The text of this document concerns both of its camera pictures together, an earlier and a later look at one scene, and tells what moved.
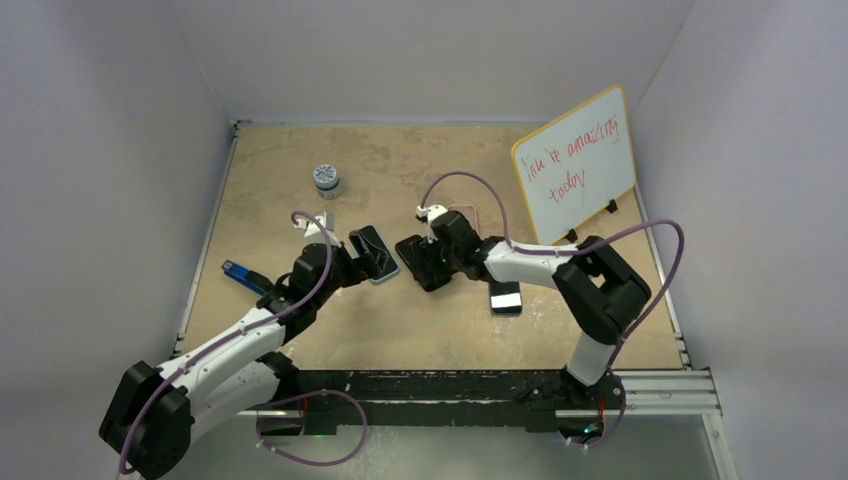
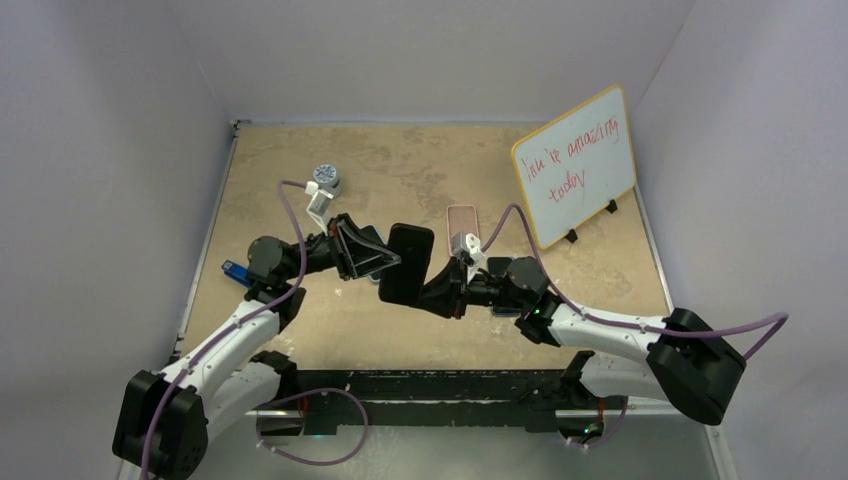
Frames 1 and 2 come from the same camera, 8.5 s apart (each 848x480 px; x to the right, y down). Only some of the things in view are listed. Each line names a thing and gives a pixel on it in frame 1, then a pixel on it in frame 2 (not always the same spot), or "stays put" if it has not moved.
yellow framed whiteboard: x=576 y=167 stays put
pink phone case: x=469 y=212 stays put
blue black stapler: x=251 y=279 stays put
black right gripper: x=425 y=252 to x=447 y=290
